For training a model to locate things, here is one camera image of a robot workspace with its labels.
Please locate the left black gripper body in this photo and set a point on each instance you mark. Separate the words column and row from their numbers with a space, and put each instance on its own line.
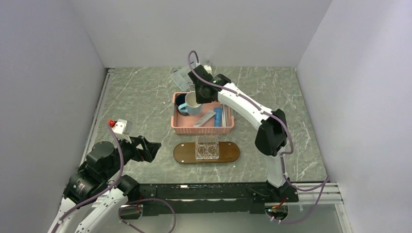
column 130, row 151

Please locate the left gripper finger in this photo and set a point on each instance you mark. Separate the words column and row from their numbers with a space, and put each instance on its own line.
column 150, row 150
column 144, row 144

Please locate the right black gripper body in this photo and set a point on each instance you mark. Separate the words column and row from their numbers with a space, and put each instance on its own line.
column 200, row 97

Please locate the light blue mug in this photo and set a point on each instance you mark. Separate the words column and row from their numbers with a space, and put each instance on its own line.
column 193, row 108

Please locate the dark blue mug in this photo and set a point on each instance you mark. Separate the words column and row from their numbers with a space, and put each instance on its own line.
column 180, row 100

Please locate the pink plastic basket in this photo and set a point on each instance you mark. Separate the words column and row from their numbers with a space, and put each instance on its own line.
column 184, row 124

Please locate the clear acrylic toothbrush holder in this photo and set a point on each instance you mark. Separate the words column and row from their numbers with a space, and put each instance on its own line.
column 207, row 148

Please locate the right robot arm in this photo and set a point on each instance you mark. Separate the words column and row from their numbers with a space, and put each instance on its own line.
column 271, row 138

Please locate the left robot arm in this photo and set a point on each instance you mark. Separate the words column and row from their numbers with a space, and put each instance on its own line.
column 99, row 185

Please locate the blue toothpaste tube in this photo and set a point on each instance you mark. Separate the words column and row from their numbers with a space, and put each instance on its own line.
column 218, row 116

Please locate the white toothpaste tube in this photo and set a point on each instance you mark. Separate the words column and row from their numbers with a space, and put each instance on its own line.
column 205, row 118

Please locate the oval wooden tray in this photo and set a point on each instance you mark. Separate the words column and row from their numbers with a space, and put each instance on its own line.
column 184, row 153

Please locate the white toothbrush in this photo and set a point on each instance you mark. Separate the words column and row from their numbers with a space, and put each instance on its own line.
column 224, row 115

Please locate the pink toothbrush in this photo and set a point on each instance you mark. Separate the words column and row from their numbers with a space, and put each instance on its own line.
column 229, row 117

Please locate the clear plastic box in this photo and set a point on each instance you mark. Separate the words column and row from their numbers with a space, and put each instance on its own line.
column 181, row 79

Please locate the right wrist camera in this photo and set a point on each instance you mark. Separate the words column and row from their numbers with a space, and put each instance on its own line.
column 207, row 68

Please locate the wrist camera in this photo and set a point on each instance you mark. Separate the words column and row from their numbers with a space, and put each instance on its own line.
column 121, row 129
column 207, row 68

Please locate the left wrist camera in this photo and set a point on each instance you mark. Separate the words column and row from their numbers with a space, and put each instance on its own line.
column 121, row 129

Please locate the aluminium side rail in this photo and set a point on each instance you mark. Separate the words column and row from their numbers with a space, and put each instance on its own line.
column 97, row 114

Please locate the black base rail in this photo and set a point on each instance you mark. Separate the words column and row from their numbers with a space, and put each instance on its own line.
column 202, row 198

